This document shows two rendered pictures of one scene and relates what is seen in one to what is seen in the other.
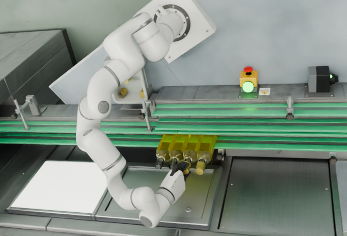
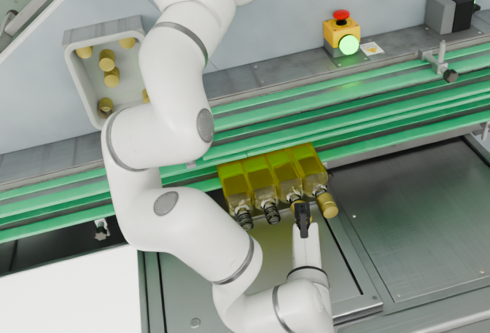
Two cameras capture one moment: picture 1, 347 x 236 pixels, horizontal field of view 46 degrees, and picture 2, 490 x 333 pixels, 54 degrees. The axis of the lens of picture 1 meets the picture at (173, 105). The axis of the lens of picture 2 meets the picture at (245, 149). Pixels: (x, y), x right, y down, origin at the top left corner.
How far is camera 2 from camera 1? 0.87 m
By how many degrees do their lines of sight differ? 23
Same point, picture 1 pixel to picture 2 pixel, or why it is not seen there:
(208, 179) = (319, 220)
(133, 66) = (226, 15)
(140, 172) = not seen: hidden behind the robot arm
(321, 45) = not seen: outside the picture
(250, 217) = (425, 261)
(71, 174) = (44, 296)
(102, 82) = (183, 61)
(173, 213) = not seen: hidden behind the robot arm
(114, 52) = not seen: outside the picture
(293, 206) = (473, 221)
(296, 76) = (406, 15)
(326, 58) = not seen: outside the picture
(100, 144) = (214, 222)
